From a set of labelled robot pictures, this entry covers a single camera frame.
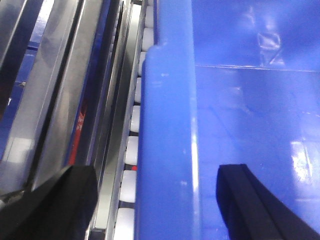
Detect blue plastic bin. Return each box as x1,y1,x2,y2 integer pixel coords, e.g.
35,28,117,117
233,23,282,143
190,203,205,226
134,0,320,240

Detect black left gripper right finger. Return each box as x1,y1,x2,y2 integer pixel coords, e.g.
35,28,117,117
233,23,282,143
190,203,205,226
216,164,320,240

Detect stainless steel conveyor rail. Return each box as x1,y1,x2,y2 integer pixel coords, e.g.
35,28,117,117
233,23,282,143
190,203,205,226
0,0,143,240

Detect white conveyor rollers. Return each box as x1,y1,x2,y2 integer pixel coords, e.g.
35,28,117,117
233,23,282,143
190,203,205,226
113,0,153,240

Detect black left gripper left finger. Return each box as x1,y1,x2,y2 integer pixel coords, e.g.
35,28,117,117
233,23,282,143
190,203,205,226
0,165,98,240

